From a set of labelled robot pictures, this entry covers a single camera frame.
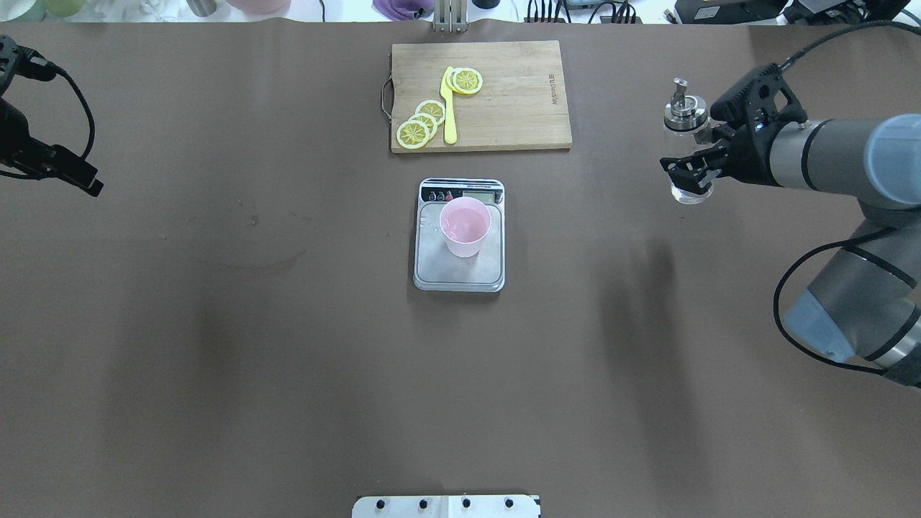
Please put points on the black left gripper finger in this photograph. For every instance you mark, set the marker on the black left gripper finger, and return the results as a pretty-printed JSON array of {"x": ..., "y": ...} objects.
[{"x": 65, "y": 165}]

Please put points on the lemon slice middle stack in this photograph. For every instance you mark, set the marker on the lemon slice middle stack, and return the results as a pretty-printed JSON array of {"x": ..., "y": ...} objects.
[{"x": 429, "y": 121}]

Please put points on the lemon slice lower stack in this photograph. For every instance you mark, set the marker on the lemon slice lower stack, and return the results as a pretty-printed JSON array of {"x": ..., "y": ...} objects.
[{"x": 411, "y": 135}]

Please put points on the purple cloth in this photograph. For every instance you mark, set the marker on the purple cloth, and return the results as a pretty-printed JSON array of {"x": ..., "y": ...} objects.
[{"x": 400, "y": 10}]

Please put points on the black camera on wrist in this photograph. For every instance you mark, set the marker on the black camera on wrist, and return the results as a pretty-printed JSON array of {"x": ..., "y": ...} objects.
[{"x": 762, "y": 95}]

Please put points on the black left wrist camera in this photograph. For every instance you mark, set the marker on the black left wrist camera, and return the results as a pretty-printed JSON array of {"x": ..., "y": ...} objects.
[{"x": 18, "y": 60}]

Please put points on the silver digital kitchen scale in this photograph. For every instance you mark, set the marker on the silver digital kitchen scale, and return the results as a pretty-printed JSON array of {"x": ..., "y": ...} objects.
[{"x": 435, "y": 267}]

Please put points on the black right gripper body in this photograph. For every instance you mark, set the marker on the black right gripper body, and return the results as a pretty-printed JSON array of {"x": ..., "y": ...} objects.
[{"x": 748, "y": 157}]

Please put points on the lemon slice near knife tip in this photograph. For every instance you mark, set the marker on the lemon slice near knife tip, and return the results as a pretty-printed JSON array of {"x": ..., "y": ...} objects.
[{"x": 465, "y": 81}]

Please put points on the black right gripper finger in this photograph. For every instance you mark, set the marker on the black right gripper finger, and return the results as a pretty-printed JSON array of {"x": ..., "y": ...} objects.
[
  {"x": 710, "y": 133},
  {"x": 693, "y": 174}
]

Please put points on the yellow toy knife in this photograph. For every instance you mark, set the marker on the yellow toy knife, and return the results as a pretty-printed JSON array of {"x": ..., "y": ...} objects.
[{"x": 449, "y": 132}]

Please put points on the aluminium frame post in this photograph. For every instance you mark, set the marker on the aluminium frame post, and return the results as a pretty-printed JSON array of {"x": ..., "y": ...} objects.
[{"x": 450, "y": 16}]

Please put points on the white mounting plate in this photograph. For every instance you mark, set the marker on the white mounting plate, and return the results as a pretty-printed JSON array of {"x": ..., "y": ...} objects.
[{"x": 460, "y": 505}]

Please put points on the lemon slice upper stack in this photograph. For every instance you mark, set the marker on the lemon slice upper stack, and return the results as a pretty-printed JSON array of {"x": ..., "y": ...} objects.
[{"x": 433, "y": 108}]

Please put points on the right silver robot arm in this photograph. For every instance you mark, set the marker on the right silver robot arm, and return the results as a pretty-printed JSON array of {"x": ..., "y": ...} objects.
[{"x": 852, "y": 303}]

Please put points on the pink plastic cup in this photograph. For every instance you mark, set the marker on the pink plastic cup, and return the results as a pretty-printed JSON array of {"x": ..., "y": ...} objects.
[{"x": 465, "y": 223}]

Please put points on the wooden cutting board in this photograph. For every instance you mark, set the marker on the wooden cutting board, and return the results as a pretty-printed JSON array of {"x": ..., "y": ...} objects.
[{"x": 522, "y": 104}]

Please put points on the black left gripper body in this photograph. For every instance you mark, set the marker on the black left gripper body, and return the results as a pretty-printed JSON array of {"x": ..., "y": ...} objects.
[{"x": 16, "y": 134}]

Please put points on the lemon slice stack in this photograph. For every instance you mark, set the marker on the lemon slice stack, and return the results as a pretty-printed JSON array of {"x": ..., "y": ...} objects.
[
  {"x": 433, "y": 108},
  {"x": 429, "y": 121},
  {"x": 411, "y": 135}
]

